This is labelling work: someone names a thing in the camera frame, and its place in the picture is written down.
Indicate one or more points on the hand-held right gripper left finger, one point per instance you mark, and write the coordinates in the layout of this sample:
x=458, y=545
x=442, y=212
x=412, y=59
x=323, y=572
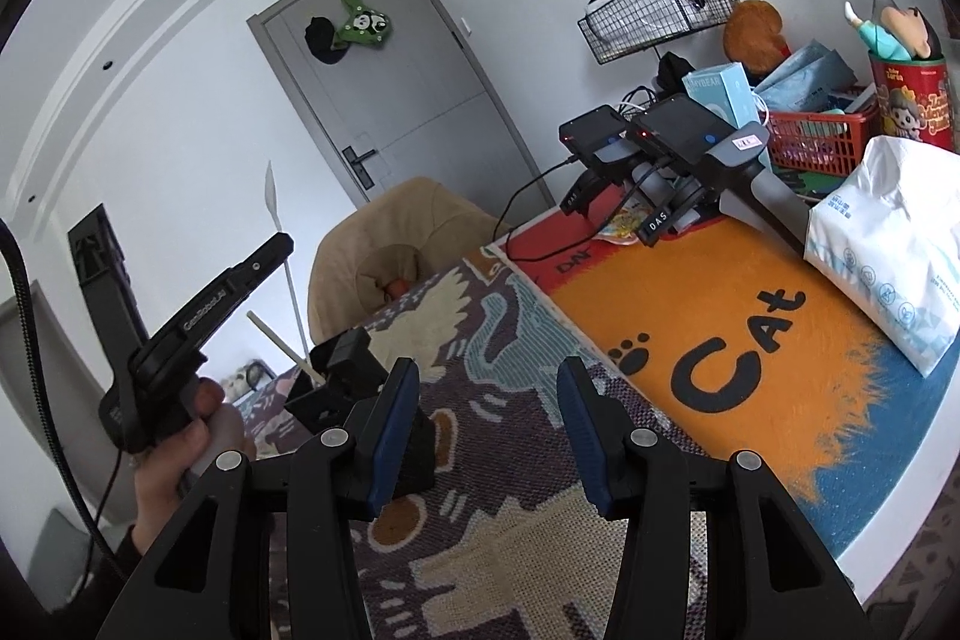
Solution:
x=390, y=437

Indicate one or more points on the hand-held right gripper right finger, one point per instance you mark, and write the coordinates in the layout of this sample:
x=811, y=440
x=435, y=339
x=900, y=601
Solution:
x=581, y=441

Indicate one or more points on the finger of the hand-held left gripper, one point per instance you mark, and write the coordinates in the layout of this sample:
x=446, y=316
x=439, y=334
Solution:
x=112, y=302
x=268, y=259

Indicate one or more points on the white plastic spoon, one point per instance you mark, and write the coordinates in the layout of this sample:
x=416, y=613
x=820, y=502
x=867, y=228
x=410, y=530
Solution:
x=271, y=190

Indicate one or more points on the black slotted utensil holder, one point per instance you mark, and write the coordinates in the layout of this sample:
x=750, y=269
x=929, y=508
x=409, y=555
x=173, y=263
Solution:
x=337, y=370

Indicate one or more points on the wooden chopstick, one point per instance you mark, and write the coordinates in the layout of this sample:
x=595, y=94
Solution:
x=281, y=344

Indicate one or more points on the person's left forearm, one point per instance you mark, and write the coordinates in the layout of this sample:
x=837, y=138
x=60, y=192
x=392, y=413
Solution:
x=131, y=554

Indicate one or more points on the person's left hand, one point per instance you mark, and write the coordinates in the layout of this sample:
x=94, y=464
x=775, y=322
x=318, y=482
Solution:
x=161, y=479

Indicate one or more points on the printed woven blanket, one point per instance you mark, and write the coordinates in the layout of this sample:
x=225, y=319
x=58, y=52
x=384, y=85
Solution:
x=487, y=385

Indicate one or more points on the tan beanbag chair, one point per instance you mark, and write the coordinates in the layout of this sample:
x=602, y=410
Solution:
x=375, y=227

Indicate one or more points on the small orange item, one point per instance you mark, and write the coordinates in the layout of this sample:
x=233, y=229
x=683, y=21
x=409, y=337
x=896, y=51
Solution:
x=395, y=288

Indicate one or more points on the orange cat mat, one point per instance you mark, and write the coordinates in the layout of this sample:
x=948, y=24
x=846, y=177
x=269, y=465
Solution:
x=750, y=310

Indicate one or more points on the colourful snack packet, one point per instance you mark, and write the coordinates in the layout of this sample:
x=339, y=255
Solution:
x=622, y=227

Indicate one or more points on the black hat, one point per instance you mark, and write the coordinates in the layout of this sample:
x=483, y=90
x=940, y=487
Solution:
x=322, y=42

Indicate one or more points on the grey door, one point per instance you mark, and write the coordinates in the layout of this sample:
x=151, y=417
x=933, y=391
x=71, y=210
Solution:
x=420, y=85

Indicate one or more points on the green panda plush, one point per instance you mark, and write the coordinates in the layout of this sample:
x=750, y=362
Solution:
x=365, y=27

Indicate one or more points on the spare gripper device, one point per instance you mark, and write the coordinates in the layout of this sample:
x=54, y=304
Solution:
x=596, y=138
x=682, y=130

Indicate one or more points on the white tissue pack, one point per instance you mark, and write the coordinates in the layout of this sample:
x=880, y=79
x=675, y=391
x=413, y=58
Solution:
x=885, y=242

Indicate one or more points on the light blue carton box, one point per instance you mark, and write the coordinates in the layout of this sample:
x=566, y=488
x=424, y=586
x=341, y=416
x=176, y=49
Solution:
x=720, y=93

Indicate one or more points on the red plastic basket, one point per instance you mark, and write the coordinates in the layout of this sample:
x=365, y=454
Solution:
x=817, y=144

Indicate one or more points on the small black object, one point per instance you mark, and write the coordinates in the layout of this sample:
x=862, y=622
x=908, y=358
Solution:
x=673, y=70

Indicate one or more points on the light blue packets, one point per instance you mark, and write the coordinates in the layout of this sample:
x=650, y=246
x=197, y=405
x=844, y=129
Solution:
x=806, y=74

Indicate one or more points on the brown plush toy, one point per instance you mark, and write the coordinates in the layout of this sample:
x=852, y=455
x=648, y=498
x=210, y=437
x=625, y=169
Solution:
x=754, y=36

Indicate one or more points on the red cartoon tin can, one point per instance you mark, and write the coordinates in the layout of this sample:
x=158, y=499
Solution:
x=911, y=100

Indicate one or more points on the blue figurine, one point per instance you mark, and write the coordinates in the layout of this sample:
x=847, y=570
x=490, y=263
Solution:
x=874, y=39

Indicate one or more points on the black-haired cartoon figurine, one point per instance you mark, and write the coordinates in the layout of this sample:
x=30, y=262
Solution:
x=915, y=29

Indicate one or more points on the small white wall switch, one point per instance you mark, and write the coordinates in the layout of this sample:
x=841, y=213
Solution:
x=465, y=27

